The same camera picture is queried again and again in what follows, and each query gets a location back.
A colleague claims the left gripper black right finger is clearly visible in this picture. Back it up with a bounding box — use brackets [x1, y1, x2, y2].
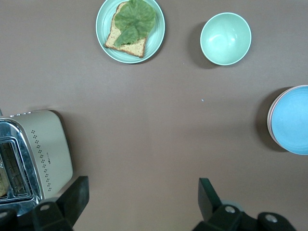
[192, 178, 256, 231]

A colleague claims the green bowl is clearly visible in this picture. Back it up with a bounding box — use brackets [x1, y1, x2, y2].
[200, 12, 252, 66]

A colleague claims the beige and chrome toaster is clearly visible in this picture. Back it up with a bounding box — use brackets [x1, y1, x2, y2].
[0, 110, 74, 210]

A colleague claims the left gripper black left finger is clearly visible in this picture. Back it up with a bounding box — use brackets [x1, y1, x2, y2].
[31, 175, 90, 231]

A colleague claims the blue plate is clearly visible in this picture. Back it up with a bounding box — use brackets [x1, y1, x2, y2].
[270, 86, 308, 155]

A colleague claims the green lettuce leaf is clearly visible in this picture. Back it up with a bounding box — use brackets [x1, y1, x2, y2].
[113, 0, 157, 48]

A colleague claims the bread slice with brown crust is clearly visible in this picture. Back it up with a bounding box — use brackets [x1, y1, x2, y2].
[103, 1, 148, 59]

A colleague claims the green plate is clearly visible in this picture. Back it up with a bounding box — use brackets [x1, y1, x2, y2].
[95, 0, 166, 64]

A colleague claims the pink plate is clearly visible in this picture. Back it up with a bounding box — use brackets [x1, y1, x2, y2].
[267, 85, 308, 152]

